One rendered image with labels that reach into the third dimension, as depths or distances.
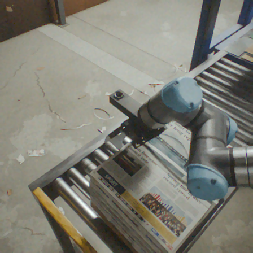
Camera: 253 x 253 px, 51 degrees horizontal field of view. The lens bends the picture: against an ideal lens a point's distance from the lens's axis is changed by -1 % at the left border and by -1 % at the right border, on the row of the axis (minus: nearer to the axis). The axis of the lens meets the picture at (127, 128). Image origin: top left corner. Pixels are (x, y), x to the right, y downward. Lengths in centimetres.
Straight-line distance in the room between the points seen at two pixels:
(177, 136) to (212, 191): 34
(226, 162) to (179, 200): 24
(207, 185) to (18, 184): 172
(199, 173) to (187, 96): 15
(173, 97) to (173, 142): 29
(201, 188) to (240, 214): 147
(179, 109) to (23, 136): 193
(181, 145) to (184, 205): 19
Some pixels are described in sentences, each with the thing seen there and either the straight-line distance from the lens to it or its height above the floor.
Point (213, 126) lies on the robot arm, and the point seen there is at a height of 126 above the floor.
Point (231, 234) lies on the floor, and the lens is 189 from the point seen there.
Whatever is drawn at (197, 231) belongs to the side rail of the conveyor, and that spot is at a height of 80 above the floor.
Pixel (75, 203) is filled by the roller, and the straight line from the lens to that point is 98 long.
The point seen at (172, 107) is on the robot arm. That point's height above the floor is 129.
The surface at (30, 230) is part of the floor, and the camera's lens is 189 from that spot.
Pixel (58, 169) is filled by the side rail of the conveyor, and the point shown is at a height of 80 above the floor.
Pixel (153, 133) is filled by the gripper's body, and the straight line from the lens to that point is 68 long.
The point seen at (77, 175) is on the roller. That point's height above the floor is 80.
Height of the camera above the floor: 166
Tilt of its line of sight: 47 degrees down
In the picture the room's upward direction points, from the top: straight up
